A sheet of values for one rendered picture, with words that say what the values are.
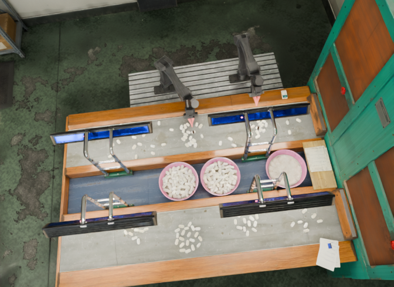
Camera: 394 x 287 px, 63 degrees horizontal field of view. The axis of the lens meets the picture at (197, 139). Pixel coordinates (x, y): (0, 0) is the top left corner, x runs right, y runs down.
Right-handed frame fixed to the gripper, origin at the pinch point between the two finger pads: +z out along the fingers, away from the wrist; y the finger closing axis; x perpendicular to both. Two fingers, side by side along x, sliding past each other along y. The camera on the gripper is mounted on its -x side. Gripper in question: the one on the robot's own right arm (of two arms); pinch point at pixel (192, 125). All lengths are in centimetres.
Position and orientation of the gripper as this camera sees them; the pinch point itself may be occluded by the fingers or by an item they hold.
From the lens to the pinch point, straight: 232.5
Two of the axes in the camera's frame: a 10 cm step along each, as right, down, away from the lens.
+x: -0.1, -3.0, 9.5
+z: 1.1, 9.5, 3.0
